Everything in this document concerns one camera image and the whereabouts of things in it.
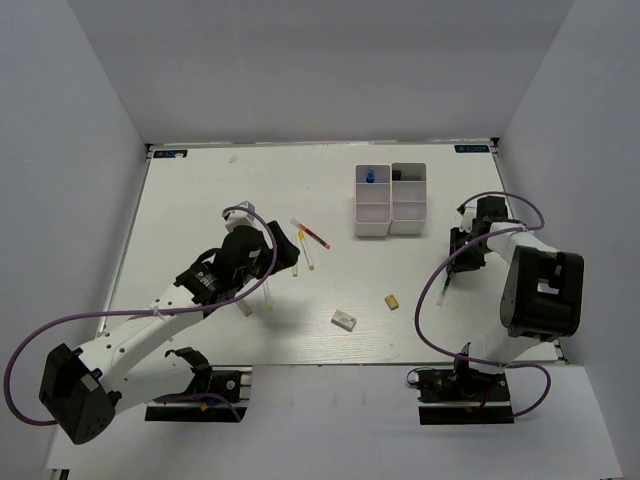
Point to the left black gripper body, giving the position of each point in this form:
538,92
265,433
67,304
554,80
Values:
255,271

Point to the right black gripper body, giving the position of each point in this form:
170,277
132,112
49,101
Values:
472,258

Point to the thin yellow tip marker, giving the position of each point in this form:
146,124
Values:
295,268

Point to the orange cap white marker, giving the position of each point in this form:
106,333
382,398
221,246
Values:
305,249

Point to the red orange pen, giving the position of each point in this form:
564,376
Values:
306,230

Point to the green clear pen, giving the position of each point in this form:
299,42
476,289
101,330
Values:
444,290

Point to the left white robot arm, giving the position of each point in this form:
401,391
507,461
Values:
85,388

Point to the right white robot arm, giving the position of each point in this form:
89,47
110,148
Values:
542,296

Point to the grey white eraser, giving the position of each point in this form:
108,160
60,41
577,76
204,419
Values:
244,307

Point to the yellow cap white marker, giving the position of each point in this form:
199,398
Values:
267,296

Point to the right white divided container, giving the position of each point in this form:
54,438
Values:
409,199

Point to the white divided container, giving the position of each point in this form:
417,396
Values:
372,202
409,199

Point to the white staples box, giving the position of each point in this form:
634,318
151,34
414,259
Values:
343,320

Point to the left white divided container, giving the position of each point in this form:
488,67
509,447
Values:
372,202

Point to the yellow eraser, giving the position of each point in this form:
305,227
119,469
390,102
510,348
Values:
392,302

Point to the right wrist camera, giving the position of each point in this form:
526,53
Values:
468,216

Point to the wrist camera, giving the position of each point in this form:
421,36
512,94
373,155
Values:
234,218
468,216

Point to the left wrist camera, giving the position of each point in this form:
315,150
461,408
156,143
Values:
234,218

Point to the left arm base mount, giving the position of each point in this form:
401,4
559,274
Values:
222,397

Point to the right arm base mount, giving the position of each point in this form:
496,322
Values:
441,402

